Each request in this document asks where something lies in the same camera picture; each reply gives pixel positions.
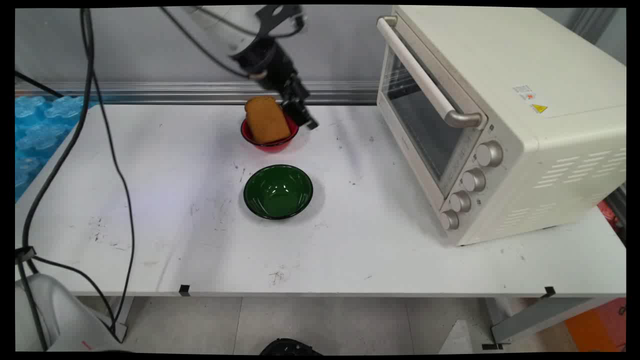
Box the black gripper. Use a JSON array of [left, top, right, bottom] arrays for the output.
[[230, 37, 319, 131]]

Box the oven door with handle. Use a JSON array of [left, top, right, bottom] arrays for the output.
[[376, 15, 488, 200]]

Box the brown bread slice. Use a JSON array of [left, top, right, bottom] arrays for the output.
[[244, 95, 292, 145]]

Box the red bowl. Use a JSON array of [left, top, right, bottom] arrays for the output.
[[240, 114, 300, 153]]

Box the green bowl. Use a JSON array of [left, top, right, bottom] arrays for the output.
[[243, 164, 314, 220]]

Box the silver oven knob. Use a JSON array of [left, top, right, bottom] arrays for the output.
[[449, 190, 472, 214], [475, 140, 504, 168], [439, 209, 460, 231], [461, 167, 487, 193]]

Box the black round object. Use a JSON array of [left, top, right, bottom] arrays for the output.
[[259, 338, 324, 356]]

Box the cream toaster oven body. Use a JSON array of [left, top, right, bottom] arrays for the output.
[[376, 6, 627, 247]]

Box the blue bubble wrap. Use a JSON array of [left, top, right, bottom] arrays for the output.
[[15, 95, 99, 202]]

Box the red patterned object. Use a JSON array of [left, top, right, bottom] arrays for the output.
[[597, 199, 627, 246]]

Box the orange box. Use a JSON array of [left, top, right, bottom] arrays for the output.
[[564, 298, 627, 353]]

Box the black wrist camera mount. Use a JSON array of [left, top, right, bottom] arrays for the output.
[[255, 5, 307, 39]]

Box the aluminium rail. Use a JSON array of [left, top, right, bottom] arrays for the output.
[[15, 81, 381, 106]]

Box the thin black cable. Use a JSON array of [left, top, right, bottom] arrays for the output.
[[30, 75, 137, 343]]

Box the black cable by wall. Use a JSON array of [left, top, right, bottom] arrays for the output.
[[15, 71, 64, 99]]

